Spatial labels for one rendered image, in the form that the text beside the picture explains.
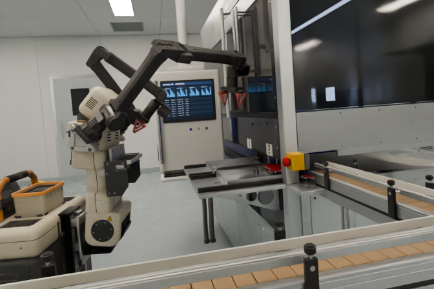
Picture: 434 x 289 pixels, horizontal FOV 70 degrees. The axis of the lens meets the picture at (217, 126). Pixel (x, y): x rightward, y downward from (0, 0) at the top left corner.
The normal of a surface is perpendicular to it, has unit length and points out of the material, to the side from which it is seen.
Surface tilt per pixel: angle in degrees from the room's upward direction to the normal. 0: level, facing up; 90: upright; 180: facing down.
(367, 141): 90
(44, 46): 90
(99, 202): 90
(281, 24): 90
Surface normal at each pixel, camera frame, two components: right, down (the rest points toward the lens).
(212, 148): 0.19, 0.04
